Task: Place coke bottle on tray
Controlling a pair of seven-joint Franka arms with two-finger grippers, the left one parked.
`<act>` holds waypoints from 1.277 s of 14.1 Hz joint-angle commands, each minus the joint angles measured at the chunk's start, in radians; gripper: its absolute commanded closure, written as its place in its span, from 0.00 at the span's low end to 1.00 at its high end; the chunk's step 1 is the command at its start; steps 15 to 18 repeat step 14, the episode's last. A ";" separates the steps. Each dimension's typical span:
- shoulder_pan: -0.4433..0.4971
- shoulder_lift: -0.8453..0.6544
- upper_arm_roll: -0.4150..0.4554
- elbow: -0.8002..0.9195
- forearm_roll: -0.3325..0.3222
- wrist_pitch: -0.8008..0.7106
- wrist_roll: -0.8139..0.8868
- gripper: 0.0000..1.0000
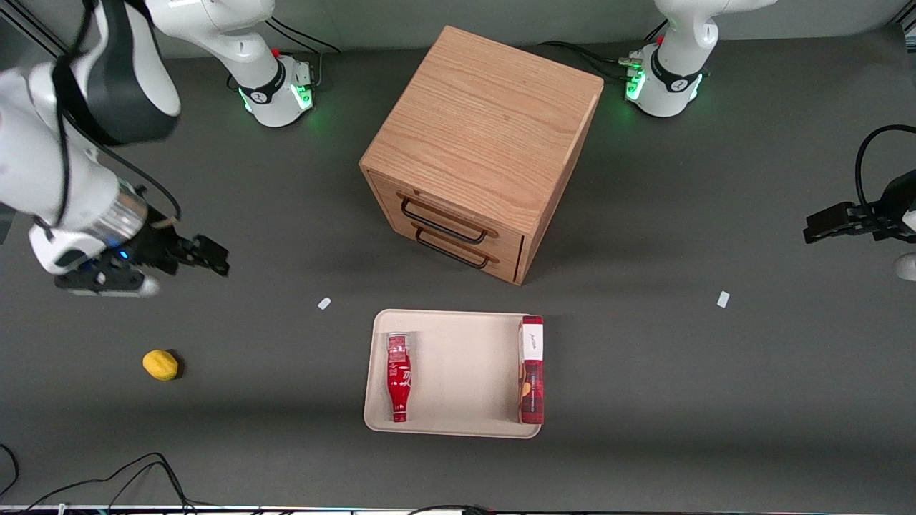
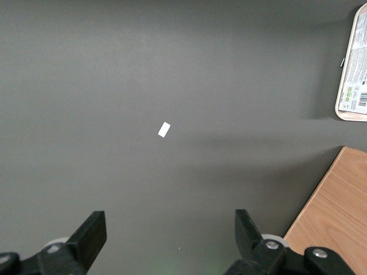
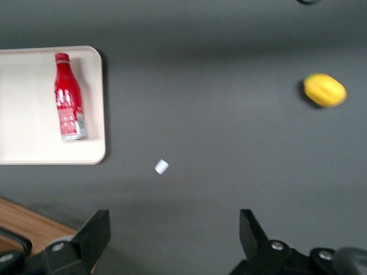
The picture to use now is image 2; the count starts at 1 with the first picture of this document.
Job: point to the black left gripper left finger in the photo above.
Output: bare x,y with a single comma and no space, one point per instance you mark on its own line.
86,237

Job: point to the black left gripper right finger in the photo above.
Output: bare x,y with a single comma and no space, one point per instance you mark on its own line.
252,255

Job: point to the beige plastic tray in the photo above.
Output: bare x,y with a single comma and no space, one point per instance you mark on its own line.
344,114

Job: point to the wooden drawer cabinet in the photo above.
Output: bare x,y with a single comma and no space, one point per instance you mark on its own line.
335,212

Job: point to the small white paper tag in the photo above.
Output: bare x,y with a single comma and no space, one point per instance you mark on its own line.
164,129

